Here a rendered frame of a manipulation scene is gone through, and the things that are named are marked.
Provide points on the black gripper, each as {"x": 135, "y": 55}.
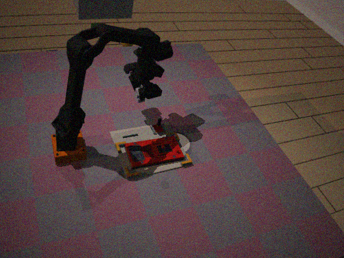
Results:
{"x": 142, "y": 76}

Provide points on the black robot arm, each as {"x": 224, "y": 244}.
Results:
{"x": 81, "y": 55}

